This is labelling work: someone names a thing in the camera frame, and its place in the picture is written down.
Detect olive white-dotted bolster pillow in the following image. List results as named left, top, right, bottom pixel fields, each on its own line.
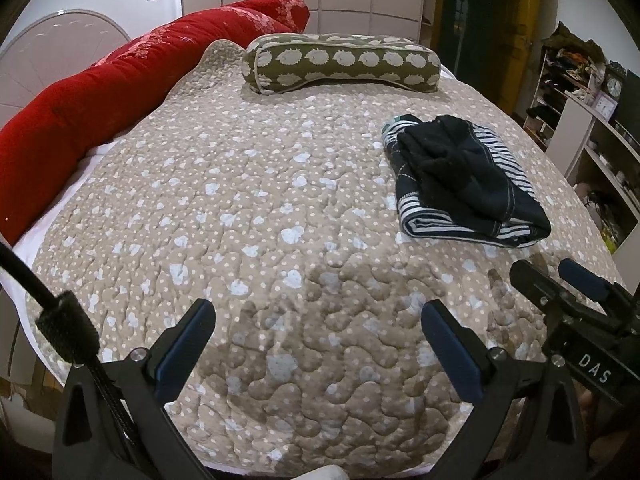
left=241, top=32, right=440, bottom=94

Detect beige dotted quilt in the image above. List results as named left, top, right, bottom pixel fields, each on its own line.
left=32, top=40, right=620, bottom=478

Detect black cable with strap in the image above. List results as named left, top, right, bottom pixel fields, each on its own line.
left=0, top=242, right=147, bottom=480

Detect striped navy pants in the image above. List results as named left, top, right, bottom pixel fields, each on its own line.
left=382, top=115, right=551, bottom=248

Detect small clock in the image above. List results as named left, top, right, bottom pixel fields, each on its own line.
left=603, top=72, right=626, bottom=101

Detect dark doorway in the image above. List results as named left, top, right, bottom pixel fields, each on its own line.
left=436, top=0, right=540, bottom=114

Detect white shelving unit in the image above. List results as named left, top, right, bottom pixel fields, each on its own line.
left=524, top=23, right=639, bottom=263

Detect red fleece blanket roll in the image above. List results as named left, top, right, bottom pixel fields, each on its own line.
left=1, top=0, right=309, bottom=244

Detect round white headboard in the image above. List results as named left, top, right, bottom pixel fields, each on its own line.
left=0, top=10, right=129, bottom=124

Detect white bed sheet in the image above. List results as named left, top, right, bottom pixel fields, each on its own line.
left=0, top=138, right=126, bottom=306

